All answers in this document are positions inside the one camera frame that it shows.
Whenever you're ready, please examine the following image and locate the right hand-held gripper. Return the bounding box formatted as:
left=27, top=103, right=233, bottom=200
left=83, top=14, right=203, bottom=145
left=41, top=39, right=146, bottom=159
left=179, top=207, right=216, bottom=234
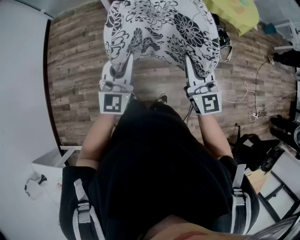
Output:
left=184, top=55, right=223, bottom=116

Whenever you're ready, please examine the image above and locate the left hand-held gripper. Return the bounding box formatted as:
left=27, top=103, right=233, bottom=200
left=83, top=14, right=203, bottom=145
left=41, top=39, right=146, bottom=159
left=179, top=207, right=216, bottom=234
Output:
left=97, top=53, right=137, bottom=115

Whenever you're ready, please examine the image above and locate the black-and-white floral fabric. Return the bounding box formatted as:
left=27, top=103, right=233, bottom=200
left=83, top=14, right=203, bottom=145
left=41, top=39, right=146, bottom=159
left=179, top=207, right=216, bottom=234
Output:
left=103, top=0, right=221, bottom=79

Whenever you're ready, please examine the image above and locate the person's left forearm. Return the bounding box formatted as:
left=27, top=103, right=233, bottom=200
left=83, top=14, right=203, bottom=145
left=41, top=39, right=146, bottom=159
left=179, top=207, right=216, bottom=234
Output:
left=76, top=112, right=118, bottom=168

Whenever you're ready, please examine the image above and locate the person's right forearm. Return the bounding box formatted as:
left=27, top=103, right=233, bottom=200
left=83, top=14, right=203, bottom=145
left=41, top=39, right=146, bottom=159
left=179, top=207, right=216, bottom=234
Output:
left=198, top=113, right=234, bottom=160

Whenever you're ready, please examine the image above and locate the person's black shoe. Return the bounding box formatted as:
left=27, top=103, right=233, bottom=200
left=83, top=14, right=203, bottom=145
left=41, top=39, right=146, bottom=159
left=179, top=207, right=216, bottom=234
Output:
left=156, top=93, right=169, bottom=105

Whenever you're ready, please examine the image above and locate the round table with yellow cloth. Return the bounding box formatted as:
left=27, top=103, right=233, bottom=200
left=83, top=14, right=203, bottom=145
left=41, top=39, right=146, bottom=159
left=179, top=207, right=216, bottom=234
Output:
left=202, top=0, right=260, bottom=37

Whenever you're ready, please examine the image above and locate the teal box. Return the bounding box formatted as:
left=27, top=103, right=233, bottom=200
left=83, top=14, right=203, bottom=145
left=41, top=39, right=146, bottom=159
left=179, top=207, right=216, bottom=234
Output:
left=262, top=22, right=278, bottom=35

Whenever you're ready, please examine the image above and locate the black machine base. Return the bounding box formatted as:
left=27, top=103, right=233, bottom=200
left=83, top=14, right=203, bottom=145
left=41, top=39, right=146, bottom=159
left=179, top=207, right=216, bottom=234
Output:
left=269, top=114, right=300, bottom=152

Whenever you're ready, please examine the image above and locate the person's body in black clothing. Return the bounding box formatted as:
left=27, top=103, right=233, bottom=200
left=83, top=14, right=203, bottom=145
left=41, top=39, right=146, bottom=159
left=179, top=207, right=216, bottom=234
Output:
left=58, top=99, right=261, bottom=240

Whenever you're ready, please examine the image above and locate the white side table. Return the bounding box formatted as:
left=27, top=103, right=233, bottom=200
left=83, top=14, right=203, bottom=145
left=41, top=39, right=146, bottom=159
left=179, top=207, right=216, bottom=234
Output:
left=31, top=145, right=83, bottom=207

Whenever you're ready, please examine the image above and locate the brown cardboard piece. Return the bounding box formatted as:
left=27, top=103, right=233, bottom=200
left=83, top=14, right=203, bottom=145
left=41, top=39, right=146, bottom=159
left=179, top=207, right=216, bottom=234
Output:
left=245, top=168, right=269, bottom=195

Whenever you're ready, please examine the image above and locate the beige strap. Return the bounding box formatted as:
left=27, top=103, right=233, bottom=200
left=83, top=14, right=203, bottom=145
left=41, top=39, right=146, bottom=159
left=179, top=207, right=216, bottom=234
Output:
left=219, top=45, right=234, bottom=63

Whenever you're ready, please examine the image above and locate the white cable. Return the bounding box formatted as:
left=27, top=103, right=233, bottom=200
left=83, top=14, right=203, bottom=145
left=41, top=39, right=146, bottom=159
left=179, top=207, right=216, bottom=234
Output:
left=222, top=81, right=296, bottom=122

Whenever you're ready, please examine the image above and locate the black cable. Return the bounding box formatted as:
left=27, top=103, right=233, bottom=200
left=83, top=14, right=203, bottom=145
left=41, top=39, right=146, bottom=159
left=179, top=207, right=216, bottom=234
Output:
left=254, top=60, right=270, bottom=113

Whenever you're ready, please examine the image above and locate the white frame furniture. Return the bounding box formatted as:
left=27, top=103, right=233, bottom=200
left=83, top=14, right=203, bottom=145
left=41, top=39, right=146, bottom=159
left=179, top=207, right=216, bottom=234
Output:
left=273, top=20, right=300, bottom=53

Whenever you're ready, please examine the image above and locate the grey harness strap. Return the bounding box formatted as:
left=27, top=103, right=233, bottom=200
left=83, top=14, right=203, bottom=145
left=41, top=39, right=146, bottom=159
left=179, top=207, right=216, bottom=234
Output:
left=231, top=164, right=253, bottom=235
left=72, top=179, right=105, bottom=240

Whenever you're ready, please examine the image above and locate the white shelf with black frame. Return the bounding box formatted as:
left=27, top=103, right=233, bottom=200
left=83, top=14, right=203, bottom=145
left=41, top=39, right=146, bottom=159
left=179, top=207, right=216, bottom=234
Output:
left=257, top=150, right=300, bottom=224

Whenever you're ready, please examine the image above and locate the black corded device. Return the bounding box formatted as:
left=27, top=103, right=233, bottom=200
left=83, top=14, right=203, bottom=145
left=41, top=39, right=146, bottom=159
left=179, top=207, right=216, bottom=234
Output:
left=24, top=174, right=48, bottom=198

